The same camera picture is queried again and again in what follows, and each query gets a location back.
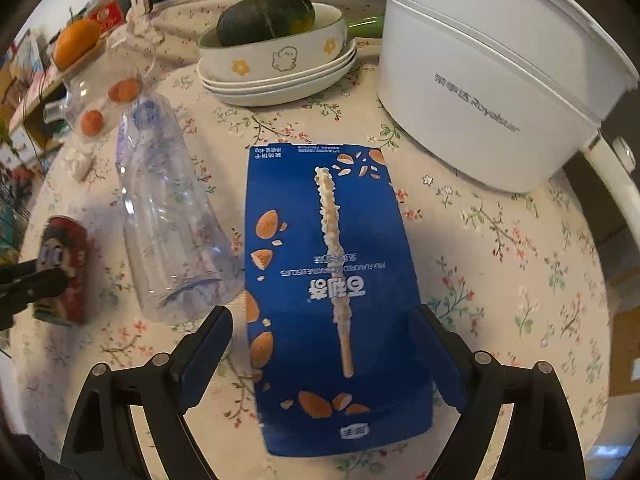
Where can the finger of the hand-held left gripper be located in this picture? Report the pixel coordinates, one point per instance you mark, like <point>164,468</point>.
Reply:
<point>30,282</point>

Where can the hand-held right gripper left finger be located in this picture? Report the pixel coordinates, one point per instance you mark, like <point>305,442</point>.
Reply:
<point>205,355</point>

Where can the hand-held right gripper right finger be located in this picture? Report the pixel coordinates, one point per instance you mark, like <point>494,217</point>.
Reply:
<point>436,356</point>

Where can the red drink can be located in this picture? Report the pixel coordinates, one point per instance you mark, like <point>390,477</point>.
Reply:
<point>70,280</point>

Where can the blue biscuit box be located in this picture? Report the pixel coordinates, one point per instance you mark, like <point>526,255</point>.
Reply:
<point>310,350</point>

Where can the clear plastic water bottle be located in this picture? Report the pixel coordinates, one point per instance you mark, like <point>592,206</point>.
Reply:
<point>170,220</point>

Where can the floral tablecloth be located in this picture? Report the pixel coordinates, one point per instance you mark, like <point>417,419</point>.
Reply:
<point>500,285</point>

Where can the small orange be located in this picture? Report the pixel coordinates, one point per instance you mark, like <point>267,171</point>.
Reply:
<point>92,122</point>
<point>124,90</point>

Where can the glass jar with wooden lid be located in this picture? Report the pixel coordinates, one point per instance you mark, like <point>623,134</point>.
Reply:
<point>105,70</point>

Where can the large orange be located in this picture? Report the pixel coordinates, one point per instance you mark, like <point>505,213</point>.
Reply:
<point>77,42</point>

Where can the white electric cooking pot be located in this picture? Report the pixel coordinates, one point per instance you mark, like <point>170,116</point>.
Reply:
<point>490,70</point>

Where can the white bowl with duck print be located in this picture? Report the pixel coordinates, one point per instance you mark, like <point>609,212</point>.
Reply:
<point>270,57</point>

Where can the green plastic item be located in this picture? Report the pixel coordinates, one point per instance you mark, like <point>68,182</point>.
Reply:
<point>367,26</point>

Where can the dark green pumpkin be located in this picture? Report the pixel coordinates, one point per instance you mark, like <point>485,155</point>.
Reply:
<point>265,15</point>

